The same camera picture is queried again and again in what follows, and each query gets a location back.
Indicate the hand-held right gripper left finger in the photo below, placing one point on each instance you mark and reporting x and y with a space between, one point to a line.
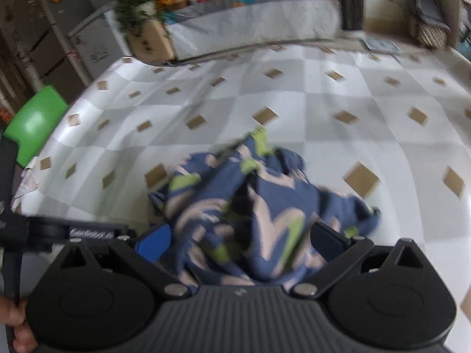
154 242

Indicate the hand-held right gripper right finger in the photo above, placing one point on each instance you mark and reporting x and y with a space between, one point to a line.
327 242

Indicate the blue letter print pants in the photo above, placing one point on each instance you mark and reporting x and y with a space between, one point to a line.
250 209

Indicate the person's left hand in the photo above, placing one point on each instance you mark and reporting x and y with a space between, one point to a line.
13 318

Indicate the folded newspaper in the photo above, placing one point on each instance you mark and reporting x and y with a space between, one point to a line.
25 187

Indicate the green plastic chair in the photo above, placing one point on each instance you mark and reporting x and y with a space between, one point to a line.
33 125

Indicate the stacked brown cardboard boxes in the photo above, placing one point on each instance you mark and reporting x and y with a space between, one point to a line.
36 44

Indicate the brown cardboard box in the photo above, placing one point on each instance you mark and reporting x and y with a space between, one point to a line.
151 42

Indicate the white chest freezer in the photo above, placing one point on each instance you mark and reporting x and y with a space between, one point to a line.
95 40

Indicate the white round floor scale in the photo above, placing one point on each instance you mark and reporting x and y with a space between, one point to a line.
381 45

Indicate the black plant pot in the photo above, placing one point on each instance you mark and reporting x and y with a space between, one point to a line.
351 5

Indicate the grey backpack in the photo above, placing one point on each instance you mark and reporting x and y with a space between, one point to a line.
423 0

